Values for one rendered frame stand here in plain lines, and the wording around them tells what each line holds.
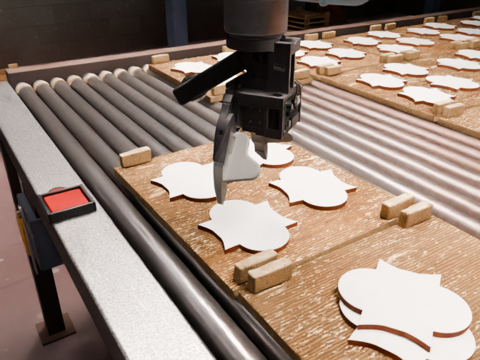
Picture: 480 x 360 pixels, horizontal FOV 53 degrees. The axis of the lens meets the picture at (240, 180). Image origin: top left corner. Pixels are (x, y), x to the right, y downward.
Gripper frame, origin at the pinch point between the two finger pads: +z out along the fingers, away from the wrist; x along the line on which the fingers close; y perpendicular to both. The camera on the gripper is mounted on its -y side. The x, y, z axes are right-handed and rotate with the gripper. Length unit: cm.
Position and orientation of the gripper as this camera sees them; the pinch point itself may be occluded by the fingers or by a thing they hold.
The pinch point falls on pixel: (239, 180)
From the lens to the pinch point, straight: 67.0
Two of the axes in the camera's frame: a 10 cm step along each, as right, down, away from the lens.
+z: 0.0, 8.9, 4.7
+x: 4.2, -4.2, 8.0
